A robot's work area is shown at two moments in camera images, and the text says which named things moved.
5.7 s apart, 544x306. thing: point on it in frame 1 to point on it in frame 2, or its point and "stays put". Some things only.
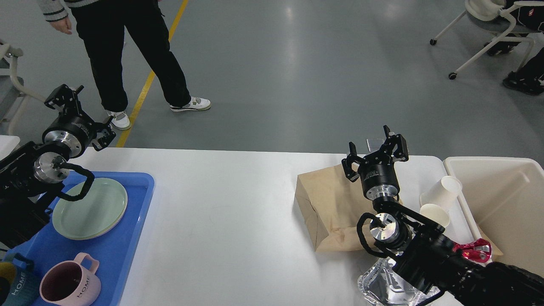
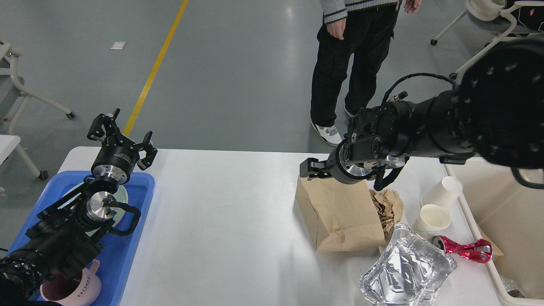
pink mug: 68,283 stays put
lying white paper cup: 443,193 stays put
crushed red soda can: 479,251 stays put
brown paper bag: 332,204 stays put
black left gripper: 71,127 to 115,160
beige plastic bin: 504,197 stays put
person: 102,24 to 362,28
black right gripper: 378,176 to 336,165
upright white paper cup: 435,213 stays put
